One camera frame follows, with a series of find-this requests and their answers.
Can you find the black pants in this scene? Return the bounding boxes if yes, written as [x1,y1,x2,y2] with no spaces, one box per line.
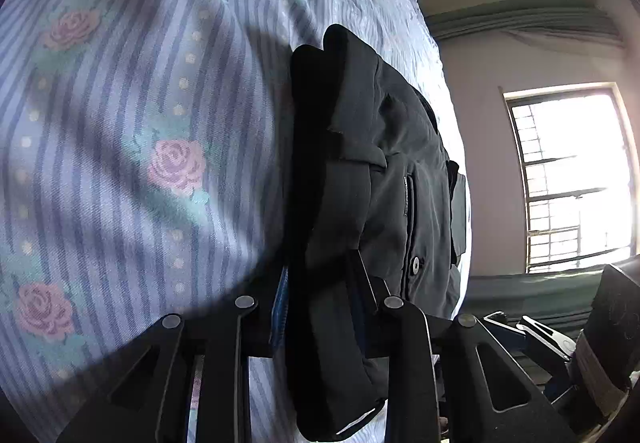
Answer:
[287,24,471,442]

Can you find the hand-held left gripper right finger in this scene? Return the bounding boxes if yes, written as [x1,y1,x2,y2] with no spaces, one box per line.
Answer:
[347,248,592,443]

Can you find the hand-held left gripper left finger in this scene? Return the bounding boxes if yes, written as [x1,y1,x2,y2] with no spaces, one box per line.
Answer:
[55,267,292,443]

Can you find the blue striped bed quilt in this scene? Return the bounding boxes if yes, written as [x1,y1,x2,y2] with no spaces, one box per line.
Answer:
[0,0,469,443]

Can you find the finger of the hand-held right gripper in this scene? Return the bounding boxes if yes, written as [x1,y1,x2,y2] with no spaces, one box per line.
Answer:
[480,311,527,340]
[516,315,577,362]

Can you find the green curtain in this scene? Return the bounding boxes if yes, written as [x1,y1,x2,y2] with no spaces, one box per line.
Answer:
[466,267,610,321]
[427,0,629,47]

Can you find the barred window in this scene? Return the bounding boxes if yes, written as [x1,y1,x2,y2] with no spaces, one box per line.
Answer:
[502,81,639,275]

